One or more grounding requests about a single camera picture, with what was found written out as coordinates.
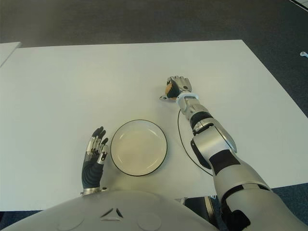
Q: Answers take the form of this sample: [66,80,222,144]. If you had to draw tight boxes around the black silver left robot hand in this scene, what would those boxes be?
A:
[81,127,109,190]

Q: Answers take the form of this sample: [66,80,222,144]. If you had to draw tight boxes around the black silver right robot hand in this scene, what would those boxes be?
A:
[158,76,193,101]

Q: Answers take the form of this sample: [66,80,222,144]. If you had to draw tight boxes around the white plate with black rim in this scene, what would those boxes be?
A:
[110,119,168,178]

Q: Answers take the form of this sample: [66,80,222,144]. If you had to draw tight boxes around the grey robot torso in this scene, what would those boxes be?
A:
[0,189,217,231]

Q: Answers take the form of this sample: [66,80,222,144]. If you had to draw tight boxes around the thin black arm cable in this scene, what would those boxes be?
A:
[177,108,214,176]

